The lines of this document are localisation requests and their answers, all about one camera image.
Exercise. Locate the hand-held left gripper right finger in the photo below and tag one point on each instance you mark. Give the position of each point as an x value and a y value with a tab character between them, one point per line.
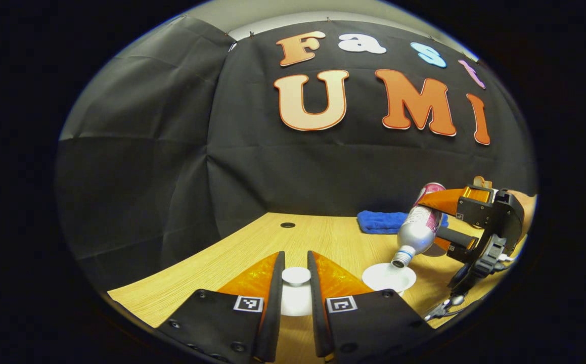
318	313

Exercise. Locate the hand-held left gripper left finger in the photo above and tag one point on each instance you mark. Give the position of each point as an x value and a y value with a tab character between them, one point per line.
275	313

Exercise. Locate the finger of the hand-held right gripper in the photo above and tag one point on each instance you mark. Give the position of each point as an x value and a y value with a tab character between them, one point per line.
475	210
454	235

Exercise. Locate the silver water bottle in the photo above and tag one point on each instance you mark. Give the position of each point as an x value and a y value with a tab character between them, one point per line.
419	230

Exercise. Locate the toast bread slice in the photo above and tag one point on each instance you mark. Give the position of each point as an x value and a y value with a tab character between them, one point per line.
482	181

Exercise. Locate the blue towel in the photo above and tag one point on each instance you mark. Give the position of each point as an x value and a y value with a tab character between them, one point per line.
381	222

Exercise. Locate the black table grommet hole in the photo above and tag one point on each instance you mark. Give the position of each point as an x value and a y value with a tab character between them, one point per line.
287	225

